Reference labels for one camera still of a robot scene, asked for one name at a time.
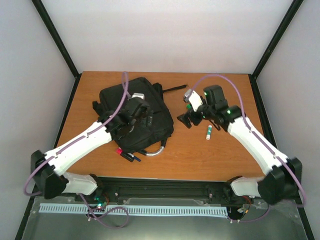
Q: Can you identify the black frame post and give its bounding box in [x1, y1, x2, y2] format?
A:
[31, 0, 81, 82]
[251, 0, 304, 81]

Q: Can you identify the left black frame post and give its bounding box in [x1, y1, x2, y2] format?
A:
[31, 0, 81, 82]

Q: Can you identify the right black frame post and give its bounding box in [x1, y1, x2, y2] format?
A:
[251, 0, 304, 81]

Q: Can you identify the blue cap pen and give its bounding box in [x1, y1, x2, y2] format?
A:
[128, 153, 141, 162]

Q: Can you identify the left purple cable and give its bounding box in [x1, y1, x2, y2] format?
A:
[23, 71, 130, 229]

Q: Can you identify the black student bag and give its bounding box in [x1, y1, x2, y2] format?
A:
[106, 77, 174, 157]

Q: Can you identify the light blue cable duct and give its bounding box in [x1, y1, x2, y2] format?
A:
[38, 203, 228, 218]

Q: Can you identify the pink cap black highlighter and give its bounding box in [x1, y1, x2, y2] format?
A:
[116, 148, 135, 163]

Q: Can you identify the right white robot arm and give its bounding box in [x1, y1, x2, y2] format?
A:
[178, 85, 302, 205]

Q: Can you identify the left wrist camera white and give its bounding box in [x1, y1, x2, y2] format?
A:
[131, 93, 145, 100]

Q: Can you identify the white green glue stick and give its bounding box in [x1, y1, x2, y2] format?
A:
[205, 125, 213, 141]

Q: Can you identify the black aluminium rail base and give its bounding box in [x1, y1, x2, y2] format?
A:
[32, 174, 301, 208]

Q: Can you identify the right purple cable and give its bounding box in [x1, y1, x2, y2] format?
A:
[191, 73, 308, 224]

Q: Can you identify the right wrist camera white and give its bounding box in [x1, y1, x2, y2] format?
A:
[183, 88, 203, 112]

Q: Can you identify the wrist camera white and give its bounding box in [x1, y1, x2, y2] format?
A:
[131, 93, 145, 100]
[183, 88, 203, 112]

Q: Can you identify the purple cable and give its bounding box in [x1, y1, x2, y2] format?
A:
[191, 73, 308, 224]
[23, 71, 130, 229]

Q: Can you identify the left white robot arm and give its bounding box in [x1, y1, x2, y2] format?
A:
[30, 97, 150, 202]

